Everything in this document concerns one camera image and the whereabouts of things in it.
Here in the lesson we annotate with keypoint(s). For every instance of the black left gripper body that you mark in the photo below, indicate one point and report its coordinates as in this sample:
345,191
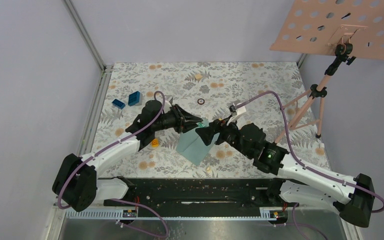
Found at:
170,120

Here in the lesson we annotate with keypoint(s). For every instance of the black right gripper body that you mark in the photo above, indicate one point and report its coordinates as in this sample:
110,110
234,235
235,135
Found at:
230,134

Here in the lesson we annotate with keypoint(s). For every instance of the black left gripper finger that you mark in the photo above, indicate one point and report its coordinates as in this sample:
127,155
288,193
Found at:
187,125
184,116

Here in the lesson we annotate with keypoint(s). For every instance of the green white glue stick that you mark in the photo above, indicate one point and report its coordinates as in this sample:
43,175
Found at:
201,125

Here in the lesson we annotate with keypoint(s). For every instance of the teal paper envelope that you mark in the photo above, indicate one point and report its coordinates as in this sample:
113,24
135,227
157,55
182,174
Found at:
191,147

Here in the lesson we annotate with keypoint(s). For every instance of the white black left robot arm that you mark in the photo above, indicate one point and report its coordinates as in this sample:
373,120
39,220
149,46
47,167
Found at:
78,183

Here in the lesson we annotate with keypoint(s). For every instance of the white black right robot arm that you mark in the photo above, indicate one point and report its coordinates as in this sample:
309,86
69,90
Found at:
296,181

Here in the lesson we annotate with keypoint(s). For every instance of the floral patterned table mat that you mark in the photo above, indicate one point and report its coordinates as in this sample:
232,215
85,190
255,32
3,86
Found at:
221,84

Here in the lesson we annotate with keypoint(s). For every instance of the small orange lego brick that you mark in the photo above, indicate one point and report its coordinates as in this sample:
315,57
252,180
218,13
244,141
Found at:
155,143

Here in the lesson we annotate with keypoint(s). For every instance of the small tan wooden cube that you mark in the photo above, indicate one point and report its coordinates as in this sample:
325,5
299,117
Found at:
198,76

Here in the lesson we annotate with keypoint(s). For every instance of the large blue lego brick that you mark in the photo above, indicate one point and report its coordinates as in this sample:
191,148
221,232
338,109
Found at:
135,99

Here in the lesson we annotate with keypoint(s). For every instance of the small blue lego brick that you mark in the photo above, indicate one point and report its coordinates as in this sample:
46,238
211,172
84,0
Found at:
118,104

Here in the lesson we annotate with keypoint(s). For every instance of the pink music stand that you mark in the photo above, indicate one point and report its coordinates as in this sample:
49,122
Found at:
344,29

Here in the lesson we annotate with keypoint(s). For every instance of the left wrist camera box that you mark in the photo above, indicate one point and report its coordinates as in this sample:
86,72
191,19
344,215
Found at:
168,103

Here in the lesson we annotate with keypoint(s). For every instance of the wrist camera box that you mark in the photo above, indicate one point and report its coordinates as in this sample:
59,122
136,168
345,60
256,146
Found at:
168,103
236,113

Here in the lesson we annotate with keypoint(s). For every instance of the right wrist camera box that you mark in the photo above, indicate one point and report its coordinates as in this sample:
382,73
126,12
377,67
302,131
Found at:
236,113

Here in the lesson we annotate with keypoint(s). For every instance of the aluminium frame post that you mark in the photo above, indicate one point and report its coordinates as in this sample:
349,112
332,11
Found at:
78,22

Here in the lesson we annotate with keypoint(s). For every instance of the white slotted cable duct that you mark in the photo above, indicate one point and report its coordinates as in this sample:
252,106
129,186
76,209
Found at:
131,214

